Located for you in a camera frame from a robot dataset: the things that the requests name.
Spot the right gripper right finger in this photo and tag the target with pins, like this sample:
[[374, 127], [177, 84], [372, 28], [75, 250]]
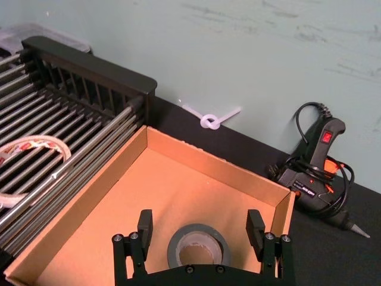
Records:
[[275, 256]]

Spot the pale wall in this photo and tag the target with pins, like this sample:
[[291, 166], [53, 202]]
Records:
[[208, 44]]

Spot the silver tape roll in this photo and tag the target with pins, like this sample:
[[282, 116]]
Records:
[[175, 244]]

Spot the black rack with steel bars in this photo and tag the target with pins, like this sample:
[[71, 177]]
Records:
[[89, 74]]

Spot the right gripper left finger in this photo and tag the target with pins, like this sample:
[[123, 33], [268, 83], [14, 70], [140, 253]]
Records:
[[134, 253]]

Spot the white tape roll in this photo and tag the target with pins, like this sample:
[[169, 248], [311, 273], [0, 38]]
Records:
[[59, 149]]

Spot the shallow brown cardboard tray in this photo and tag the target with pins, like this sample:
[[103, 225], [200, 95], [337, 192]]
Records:
[[166, 190]]

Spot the black table cloth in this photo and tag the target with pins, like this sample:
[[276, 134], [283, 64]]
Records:
[[327, 262]]

